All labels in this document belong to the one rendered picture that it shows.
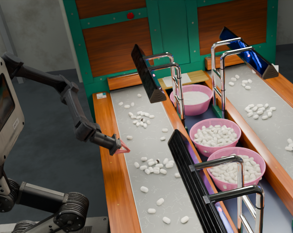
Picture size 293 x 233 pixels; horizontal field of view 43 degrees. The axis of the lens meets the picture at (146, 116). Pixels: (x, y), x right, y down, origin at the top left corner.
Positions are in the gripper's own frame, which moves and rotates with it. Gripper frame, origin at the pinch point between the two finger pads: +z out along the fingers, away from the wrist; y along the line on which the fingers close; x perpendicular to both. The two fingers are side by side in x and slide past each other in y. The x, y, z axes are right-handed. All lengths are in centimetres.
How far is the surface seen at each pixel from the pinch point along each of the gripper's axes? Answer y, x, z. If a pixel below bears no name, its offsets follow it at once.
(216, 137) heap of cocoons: 8.3, -22.6, 43.1
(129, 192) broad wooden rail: -18.2, 9.6, 2.9
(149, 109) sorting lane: 52, -4, 22
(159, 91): 5.9, -31.8, -1.1
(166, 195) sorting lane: -24.4, 0.4, 15.8
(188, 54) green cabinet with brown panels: 84, -40, 39
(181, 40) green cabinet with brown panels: 84, -46, 29
